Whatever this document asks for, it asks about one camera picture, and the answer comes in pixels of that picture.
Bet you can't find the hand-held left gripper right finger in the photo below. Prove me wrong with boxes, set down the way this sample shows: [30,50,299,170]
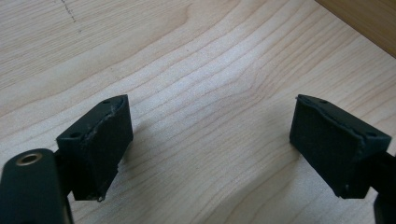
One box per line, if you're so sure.
[289,93,392,200]

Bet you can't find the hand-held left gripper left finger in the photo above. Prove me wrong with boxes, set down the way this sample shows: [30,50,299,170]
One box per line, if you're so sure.
[55,94,134,203]

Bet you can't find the brown bamboo board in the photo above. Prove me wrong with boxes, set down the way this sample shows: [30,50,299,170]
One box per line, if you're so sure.
[314,0,396,60]

